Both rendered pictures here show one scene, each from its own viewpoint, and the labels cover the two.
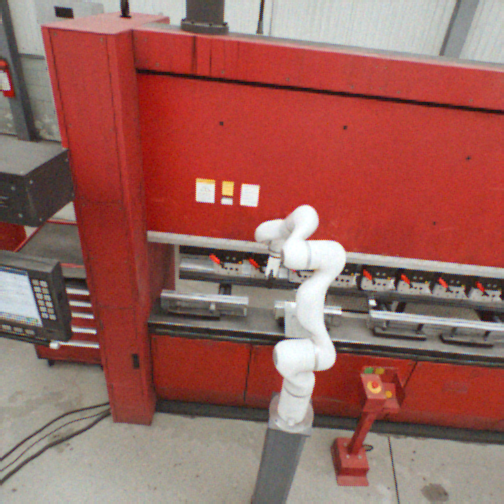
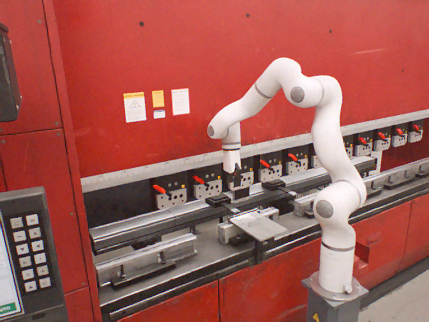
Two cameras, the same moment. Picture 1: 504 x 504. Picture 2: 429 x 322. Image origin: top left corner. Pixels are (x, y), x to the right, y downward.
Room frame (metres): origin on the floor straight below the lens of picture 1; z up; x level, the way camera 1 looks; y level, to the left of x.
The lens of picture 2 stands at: (0.20, 0.75, 1.89)
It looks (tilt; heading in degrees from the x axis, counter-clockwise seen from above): 18 degrees down; 329
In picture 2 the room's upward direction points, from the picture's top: 2 degrees counter-clockwise
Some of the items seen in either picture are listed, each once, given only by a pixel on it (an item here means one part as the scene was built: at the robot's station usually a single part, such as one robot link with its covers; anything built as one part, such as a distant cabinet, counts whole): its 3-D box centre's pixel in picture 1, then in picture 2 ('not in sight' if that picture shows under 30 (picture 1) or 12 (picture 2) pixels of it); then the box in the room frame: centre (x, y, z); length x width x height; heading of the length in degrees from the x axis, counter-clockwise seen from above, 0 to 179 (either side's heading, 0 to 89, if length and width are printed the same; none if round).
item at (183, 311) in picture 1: (194, 312); (144, 273); (1.66, 0.31, 0.89); 0.30 x 0.05 x 0.03; 92
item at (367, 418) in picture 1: (363, 427); not in sight; (1.39, -0.76, 0.39); 0.05 x 0.05 x 0.54; 5
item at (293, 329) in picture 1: (301, 320); (258, 225); (1.59, -0.30, 1.00); 0.26 x 0.18 x 0.01; 2
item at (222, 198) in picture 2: not in sight; (224, 203); (1.90, -0.29, 1.01); 0.26 x 0.12 x 0.05; 2
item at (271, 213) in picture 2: (306, 313); (249, 224); (1.74, -0.35, 0.92); 0.39 x 0.06 x 0.10; 92
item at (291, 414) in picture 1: (294, 399); (336, 264); (1.02, -0.24, 1.09); 0.19 x 0.19 x 0.18
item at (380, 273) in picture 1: (376, 274); (293, 158); (1.75, -0.67, 1.26); 0.15 x 0.09 x 0.17; 92
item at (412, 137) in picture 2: not in sight; (412, 130); (1.78, -1.87, 1.26); 0.15 x 0.09 x 0.17; 92
